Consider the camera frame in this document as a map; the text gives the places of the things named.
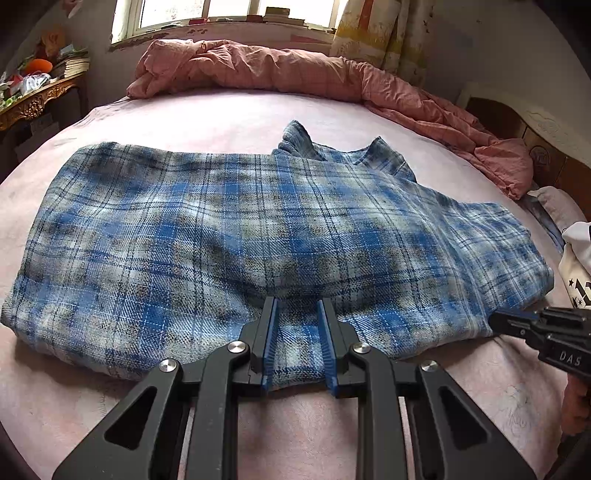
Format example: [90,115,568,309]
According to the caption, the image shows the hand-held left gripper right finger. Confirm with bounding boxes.
[317,298,539,480]

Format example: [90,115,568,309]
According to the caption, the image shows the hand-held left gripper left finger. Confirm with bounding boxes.
[52,296,280,480]

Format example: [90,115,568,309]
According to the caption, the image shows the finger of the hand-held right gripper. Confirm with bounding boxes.
[488,310,543,340]

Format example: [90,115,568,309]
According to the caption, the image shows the blue plaid shirt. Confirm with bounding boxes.
[0,120,555,381]

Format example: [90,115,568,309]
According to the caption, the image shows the person's right hand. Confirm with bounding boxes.
[561,375,591,444]

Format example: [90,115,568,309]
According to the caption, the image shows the cream bag with black print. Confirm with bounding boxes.
[558,251,591,310]

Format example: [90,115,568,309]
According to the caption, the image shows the white cloth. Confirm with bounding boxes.
[561,222,591,259]

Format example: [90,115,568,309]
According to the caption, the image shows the grey blue cloth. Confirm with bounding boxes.
[524,194,566,252]

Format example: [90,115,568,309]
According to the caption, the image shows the pink pillow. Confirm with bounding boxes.
[526,186,587,232]

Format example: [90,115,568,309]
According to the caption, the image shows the wooden headboard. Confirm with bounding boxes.
[457,82,591,204]

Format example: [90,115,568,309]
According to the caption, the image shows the bed with pink sheet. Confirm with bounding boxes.
[0,88,591,480]

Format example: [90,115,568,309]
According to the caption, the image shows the pink duvet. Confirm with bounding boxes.
[127,39,534,200]

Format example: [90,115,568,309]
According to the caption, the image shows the patterned curtain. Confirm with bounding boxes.
[330,0,437,86]

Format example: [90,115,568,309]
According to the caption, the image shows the books on windowsill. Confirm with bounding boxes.
[247,6,308,26]

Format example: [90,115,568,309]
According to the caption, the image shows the carved wooden side table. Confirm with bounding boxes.
[0,74,86,132]

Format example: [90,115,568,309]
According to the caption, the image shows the window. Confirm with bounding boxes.
[111,0,349,49]

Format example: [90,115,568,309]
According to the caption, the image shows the stack of books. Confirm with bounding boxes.
[53,48,90,79]

